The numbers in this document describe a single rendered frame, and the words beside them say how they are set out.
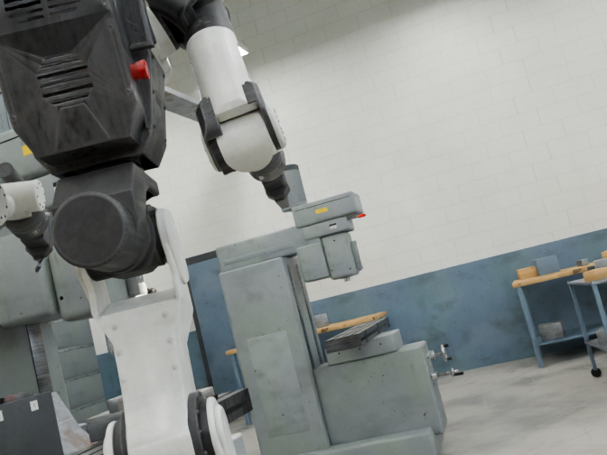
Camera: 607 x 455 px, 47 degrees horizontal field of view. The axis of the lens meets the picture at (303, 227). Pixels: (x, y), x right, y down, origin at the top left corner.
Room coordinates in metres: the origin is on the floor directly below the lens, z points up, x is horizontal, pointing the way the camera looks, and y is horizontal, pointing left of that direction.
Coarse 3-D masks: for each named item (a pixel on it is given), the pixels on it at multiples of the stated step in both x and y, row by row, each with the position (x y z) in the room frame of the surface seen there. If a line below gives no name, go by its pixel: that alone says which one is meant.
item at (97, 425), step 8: (208, 392) 2.04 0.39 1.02; (112, 400) 2.01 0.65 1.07; (120, 400) 2.02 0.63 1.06; (112, 408) 2.01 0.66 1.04; (120, 408) 2.01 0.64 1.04; (96, 416) 2.04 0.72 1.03; (104, 416) 2.02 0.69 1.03; (112, 416) 2.01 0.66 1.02; (88, 424) 2.03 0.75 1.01; (96, 424) 2.03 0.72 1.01; (104, 424) 2.02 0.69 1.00; (96, 432) 2.03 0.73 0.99; (104, 432) 2.02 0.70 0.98; (96, 440) 2.03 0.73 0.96
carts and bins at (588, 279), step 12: (600, 264) 5.50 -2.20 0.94; (588, 276) 5.40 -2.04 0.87; (600, 276) 5.37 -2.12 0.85; (576, 300) 6.00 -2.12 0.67; (600, 300) 5.24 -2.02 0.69; (576, 312) 6.02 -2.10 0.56; (600, 312) 5.25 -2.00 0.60; (600, 336) 5.62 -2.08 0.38; (588, 348) 6.00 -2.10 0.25; (600, 348) 5.55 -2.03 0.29; (600, 372) 6.00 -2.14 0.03
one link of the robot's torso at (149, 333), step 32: (160, 224) 1.15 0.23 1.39; (96, 288) 1.20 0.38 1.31; (96, 320) 1.17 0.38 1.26; (128, 320) 1.17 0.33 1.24; (160, 320) 1.17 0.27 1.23; (128, 352) 1.16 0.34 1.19; (160, 352) 1.16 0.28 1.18; (128, 384) 1.16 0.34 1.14; (160, 384) 1.15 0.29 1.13; (192, 384) 1.24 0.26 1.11; (128, 416) 1.14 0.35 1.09; (160, 416) 1.14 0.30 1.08; (192, 416) 1.13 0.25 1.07; (128, 448) 1.12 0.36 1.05; (160, 448) 1.12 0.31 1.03; (192, 448) 1.12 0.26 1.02
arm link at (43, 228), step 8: (48, 216) 1.50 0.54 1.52; (40, 224) 1.47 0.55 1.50; (48, 224) 1.50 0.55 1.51; (16, 232) 1.45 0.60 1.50; (24, 232) 1.45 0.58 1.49; (32, 232) 1.47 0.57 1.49; (40, 232) 1.49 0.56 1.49; (48, 232) 1.55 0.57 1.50; (24, 240) 1.51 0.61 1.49; (32, 240) 1.51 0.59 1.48; (40, 240) 1.51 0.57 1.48; (48, 240) 1.55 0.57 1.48; (32, 248) 1.54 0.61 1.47; (40, 248) 1.54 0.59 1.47; (48, 248) 1.55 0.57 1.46; (40, 256) 1.56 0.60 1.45
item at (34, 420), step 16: (0, 400) 1.59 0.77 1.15; (16, 400) 1.59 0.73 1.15; (32, 400) 1.61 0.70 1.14; (48, 400) 1.65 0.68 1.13; (0, 416) 1.52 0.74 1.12; (16, 416) 1.56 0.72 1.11; (32, 416) 1.60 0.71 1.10; (48, 416) 1.64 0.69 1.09; (0, 432) 1.52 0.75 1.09; (16, 432) 1.55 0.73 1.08; (32, 432) 1.59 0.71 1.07; (48, 432) 1.63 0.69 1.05; (0, 448) 1.51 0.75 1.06; (16, 448) 1.55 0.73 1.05; (32, 448) 1.58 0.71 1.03; (48, 448) 1.62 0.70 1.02
